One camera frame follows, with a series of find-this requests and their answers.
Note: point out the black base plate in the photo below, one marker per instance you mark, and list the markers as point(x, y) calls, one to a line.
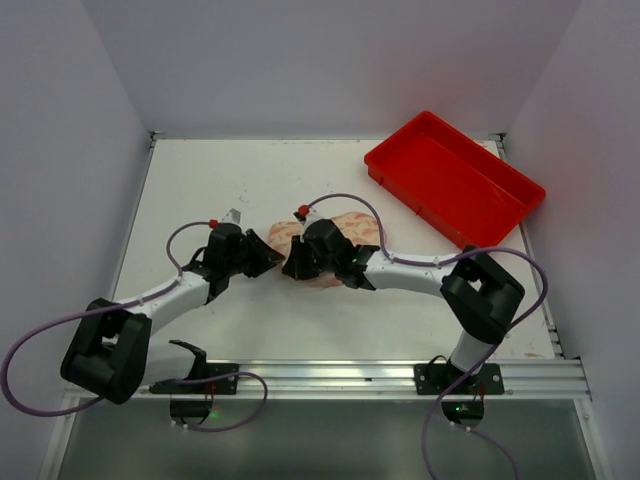
point(220, 382)
point(434, 377)

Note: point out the floral fabric laundry bag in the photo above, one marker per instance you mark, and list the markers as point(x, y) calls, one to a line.
point(358, 227)

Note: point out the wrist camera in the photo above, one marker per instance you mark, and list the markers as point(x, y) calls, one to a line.
point(311, 218)
point(233, 216)

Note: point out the aluminium front rail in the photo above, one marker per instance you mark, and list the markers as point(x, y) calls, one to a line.
point(386, 380)

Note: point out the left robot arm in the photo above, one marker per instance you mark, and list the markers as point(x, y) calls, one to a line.
point(111, 355)

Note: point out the red plastic tray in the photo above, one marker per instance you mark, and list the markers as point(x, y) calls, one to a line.
point(466, 193)

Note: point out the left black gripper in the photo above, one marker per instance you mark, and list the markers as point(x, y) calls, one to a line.
point(251, 254)

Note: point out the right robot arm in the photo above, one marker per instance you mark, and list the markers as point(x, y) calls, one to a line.
point(482, 295)

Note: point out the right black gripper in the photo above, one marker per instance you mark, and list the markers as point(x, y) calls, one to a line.
point(306, 257)

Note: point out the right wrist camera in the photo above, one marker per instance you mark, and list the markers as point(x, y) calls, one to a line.
point(311, 218)

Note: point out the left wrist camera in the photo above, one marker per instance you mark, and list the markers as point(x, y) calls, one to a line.
point(233, 216)

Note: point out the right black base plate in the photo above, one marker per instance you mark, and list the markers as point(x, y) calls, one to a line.
point(434, 377)

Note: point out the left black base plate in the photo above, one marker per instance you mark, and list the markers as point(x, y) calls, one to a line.
point(220, 382)

